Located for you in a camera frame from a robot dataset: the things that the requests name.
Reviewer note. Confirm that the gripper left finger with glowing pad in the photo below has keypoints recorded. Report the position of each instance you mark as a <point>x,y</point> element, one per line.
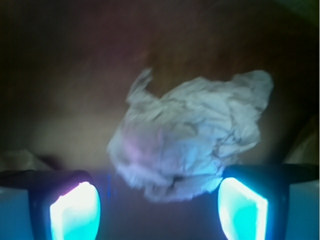
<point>48,205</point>

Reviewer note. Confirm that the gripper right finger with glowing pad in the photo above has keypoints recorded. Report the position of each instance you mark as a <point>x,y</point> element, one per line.
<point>270,202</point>

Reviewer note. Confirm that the white paper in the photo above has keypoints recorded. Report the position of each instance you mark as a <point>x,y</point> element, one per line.
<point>176,147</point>

